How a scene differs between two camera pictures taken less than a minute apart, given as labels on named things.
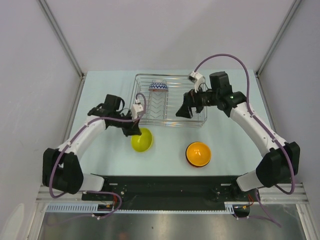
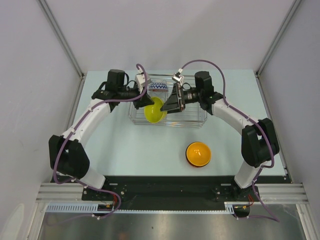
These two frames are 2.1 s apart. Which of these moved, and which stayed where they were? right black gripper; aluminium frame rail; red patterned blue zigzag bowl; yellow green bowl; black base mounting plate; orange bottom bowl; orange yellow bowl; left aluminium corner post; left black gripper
Moved: right black gripper; left black gripper; yellow green bowl
Stayed: orange yellow bowl; red patterned blue zigzag bowl; left aluminium corner post; aluminium frame rail; orange bottom bowl; black base mounting plate
